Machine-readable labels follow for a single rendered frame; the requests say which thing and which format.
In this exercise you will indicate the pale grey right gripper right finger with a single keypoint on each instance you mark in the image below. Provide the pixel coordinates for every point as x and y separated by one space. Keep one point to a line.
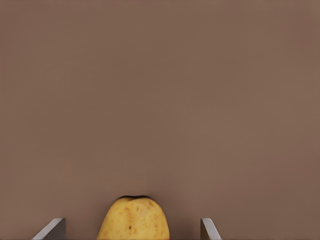
208 230

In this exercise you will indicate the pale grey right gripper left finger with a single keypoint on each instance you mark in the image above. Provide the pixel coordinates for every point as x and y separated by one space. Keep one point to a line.
54 230

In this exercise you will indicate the yellow potato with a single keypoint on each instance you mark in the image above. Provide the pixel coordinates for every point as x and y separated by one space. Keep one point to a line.
133 220

